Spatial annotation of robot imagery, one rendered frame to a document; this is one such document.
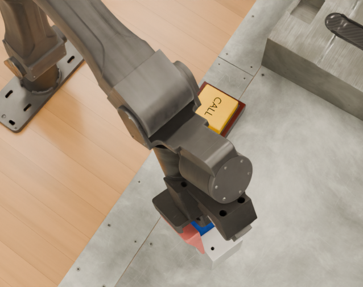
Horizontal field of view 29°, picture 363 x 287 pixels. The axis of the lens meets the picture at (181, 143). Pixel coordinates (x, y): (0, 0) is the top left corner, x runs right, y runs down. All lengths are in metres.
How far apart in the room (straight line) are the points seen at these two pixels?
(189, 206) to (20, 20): 0.33
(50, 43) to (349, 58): 0.46
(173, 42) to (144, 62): 0.48
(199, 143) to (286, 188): 0.40
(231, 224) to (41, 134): 0.48
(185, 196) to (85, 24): 0.23
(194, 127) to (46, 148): 0.44
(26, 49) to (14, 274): 0.34
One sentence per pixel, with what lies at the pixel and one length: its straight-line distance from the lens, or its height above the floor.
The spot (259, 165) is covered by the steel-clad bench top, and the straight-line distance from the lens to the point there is 1.14.
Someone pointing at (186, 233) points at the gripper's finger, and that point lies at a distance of 0.88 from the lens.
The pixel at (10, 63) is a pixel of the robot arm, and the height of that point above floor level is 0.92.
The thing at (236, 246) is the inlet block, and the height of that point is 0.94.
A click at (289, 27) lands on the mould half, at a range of 1.15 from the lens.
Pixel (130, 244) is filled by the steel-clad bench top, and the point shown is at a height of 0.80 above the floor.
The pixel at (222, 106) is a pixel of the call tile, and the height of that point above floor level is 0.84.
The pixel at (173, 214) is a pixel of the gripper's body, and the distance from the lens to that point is 0.87.
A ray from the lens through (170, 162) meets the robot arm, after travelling 0.81.
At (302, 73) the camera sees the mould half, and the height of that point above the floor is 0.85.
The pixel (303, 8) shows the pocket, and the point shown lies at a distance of 1.21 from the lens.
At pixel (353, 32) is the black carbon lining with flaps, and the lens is 1.18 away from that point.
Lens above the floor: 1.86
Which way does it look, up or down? 68 degrees down
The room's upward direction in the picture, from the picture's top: 2 degrees clockwise
